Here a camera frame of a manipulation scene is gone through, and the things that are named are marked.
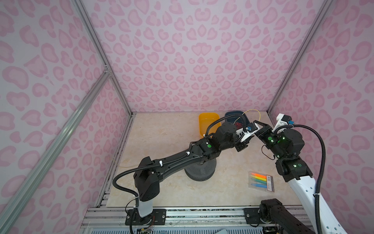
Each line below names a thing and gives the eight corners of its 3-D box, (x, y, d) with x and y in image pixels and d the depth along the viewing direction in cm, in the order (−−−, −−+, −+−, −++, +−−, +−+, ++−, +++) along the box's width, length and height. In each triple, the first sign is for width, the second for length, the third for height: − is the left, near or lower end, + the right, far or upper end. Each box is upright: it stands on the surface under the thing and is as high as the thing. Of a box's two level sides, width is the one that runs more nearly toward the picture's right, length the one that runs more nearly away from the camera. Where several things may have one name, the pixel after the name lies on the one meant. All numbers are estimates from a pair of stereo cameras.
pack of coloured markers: (248, 188, 85) (249, 187, 83) (248, 172, 91) (249, 170, 89) (273, 193, 83) (275, 192, 81) (271, 176, 89) (273, 174, 87)
